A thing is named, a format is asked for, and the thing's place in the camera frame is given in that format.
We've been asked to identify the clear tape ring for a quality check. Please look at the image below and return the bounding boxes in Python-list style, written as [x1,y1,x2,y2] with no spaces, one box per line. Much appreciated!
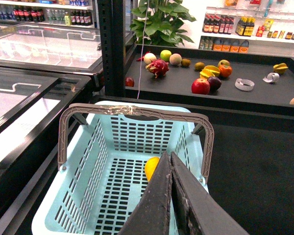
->
[235,78,255,92]

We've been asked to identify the black fruit display tray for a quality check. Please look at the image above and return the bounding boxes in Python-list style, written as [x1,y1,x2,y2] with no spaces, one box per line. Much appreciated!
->
[124,45,294,116]

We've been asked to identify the chest freezer glass lid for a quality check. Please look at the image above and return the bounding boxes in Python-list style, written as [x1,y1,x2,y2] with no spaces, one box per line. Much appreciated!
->
[0,19,135,81]

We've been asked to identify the green apple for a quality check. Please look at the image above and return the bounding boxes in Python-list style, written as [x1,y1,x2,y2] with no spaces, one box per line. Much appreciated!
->
[160,49,172,62]

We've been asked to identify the red chili pepper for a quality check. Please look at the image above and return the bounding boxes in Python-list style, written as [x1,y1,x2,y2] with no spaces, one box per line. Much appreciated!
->
[137,51,150,61]

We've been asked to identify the small dark red fruit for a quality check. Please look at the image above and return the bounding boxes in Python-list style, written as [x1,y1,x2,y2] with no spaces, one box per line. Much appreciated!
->
[125,77,135,87]

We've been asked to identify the brown kiwi right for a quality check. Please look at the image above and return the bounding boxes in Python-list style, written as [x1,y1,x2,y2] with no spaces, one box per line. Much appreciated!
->
[194,62,205,71]

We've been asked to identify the black metal rack post left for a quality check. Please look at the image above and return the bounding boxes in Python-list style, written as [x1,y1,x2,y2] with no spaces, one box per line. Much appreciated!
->
[97,0,125,97]

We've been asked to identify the red apple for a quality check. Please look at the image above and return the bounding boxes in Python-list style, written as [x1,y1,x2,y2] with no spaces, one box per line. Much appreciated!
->
[191,78,210,94]

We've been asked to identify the green potted plant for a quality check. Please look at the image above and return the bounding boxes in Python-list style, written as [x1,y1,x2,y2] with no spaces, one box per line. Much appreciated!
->
[130,0,196,47]

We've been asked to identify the brown kiwi left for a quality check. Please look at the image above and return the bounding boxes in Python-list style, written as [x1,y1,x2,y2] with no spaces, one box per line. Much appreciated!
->
[181,58,191,68]

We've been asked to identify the green red mango fruit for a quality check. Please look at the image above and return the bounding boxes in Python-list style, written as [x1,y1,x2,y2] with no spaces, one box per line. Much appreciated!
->
[218,59,230,67]

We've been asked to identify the light blue plastic basket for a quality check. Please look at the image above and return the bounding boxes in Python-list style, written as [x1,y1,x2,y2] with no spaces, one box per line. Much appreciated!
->
[31,101,208,235]

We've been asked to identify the pink dragon fruit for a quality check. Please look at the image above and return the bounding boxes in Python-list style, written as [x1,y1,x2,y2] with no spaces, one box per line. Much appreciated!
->
[146,59,169,78]

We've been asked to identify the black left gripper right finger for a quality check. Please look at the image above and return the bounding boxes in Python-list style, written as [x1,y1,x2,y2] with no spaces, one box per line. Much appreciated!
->
[171,152,248,235]

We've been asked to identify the white hanging cable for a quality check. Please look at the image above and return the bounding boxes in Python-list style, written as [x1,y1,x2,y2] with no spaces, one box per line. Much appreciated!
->
[136,0,151,100]

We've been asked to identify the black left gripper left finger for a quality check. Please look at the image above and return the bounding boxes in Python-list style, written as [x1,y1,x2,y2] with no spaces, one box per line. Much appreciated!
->
[118,152,172,235]

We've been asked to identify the dark purple plum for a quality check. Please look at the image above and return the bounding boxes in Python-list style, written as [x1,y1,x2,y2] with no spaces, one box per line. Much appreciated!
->
[207,76,222,91]

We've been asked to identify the right sauce shelf unit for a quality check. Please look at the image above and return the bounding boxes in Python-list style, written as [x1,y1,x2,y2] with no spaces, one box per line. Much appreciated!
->
[198,0,294,57]

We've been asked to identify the white pink round fruit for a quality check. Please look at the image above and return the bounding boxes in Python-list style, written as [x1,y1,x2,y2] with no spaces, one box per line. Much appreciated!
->
[143,52,157,65]

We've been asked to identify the tan round melon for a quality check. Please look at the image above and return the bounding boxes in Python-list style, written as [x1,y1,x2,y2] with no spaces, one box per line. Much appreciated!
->
[169,53,182,66]

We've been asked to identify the yellow mango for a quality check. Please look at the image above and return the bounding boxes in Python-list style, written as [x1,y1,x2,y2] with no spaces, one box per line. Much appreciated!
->
[145,157,160,182]

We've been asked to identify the grey basket handle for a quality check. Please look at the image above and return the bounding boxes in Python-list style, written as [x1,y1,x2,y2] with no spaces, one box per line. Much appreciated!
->
[57,103,215,180]

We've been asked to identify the orange persimmon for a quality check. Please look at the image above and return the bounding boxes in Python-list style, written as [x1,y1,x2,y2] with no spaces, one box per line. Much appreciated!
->
[219,65,232,78]

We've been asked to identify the brown kiwi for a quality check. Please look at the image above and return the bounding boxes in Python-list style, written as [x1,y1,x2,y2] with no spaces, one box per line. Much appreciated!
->
[194,62,205,71]
[181,58,191,68]

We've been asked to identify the left drinks shelf unit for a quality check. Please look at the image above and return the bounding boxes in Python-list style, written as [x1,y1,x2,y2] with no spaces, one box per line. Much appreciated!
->
[0,0,97,28]

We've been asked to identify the yellow starfruit far right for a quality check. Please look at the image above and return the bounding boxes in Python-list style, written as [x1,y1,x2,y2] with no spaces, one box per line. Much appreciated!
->
[273,63,289,74]

